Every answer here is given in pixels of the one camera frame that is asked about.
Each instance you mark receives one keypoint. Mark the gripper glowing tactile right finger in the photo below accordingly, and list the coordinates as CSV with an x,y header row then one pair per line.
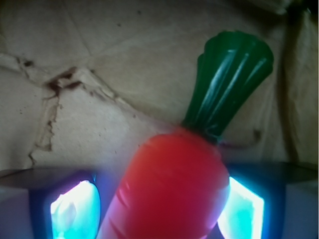
x,y
276,200

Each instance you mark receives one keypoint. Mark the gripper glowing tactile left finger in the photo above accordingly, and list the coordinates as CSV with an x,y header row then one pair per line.
x,y
49,203

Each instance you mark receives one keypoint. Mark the orange toy carrot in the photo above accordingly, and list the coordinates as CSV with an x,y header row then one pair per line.
x,y
176,184

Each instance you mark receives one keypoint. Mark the brown paper bag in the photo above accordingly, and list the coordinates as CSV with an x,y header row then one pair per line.
x,y
83,83

